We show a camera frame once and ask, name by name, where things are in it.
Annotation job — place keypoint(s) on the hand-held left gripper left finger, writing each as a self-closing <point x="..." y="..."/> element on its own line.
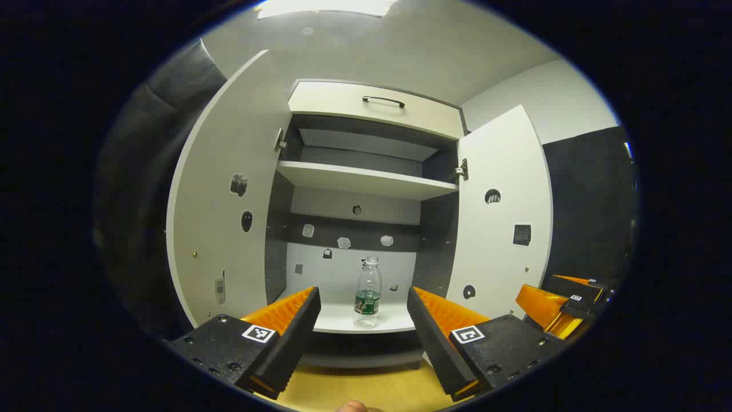
<point x="291" y="343"/>

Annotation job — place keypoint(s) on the clear plastic bottle green label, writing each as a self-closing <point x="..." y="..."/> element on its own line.
<point x="368" y="297"/>

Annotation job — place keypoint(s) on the white cabinet door cat sticker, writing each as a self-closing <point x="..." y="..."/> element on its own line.
<point x="497" y="252"/>

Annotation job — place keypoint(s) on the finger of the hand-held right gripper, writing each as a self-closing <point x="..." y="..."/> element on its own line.
<point x="543" y="309"/>
<point x="583" y="286"/>

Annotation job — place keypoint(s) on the metal door hinge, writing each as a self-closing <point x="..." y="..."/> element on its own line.
<point x="279" y="140"/>
<point x="462" y="170"/>

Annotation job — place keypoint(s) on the black backdrop cloth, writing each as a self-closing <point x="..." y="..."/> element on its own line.
<point x="143" y="200"/>

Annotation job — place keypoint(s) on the ceiling light panel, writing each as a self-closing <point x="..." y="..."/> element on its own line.
<point x="326" y="6"/>

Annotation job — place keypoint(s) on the white cabinet shelf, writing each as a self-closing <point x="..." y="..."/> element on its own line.
<point x="366" y="180"/>
<point x="337" y="317"/>

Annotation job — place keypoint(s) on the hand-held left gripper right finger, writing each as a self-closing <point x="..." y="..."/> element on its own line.
<point x="437" y="343"/>

